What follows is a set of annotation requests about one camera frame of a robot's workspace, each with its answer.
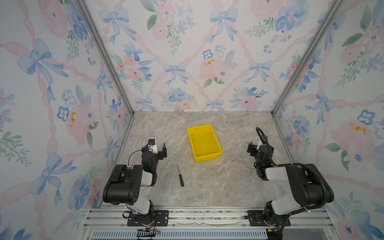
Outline black screwdriver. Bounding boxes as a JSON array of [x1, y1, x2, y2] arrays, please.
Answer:
[[177, 165, 185, 187]]

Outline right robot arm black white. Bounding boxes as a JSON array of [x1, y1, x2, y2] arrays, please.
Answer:
[[245, 141, 335, 235]]

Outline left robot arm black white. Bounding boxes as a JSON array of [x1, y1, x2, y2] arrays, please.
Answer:
[[103, 139, 167, 227]]

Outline yellow plastic bin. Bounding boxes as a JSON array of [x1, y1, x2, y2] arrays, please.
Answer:
[[187, 124, 223, 163]]

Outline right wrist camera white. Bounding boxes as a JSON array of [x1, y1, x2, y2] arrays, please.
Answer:
[[257, 140, 263, 150]]

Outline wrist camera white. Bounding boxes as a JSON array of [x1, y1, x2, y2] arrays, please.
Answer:
[[148, 138, 158, 154], [257, 140, 263, 150]]

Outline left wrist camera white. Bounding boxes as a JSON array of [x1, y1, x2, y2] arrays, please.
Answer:
[[148, 138, 158, 154]]

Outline black corrugated cable conduit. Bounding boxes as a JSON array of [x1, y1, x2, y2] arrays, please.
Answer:
[[255, 126, 330, 211]]

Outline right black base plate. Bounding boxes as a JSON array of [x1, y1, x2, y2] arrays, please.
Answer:
[[245, 210, 284, 228]]

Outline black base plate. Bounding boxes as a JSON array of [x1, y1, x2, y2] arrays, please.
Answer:
[[245, 210, 284, 228], [123, 210, 170, 227]]

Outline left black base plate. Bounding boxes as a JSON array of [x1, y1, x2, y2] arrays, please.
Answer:
[[123, 210, 170, 227]]

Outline aluminium mounting rail frame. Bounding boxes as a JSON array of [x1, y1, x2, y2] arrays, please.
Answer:
[[79, 204, 340, 240]]

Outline left aluminium corner post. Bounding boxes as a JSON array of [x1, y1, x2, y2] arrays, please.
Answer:
[[74, 0, 134, 117]]

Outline aluminium corner post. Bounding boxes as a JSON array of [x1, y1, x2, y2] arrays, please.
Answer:
[[271, 0, 344, 118], [74, 0, 134, 117]]

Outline right aluminium corner post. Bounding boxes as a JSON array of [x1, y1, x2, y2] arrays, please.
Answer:
[[271, 0, 344, 118]]

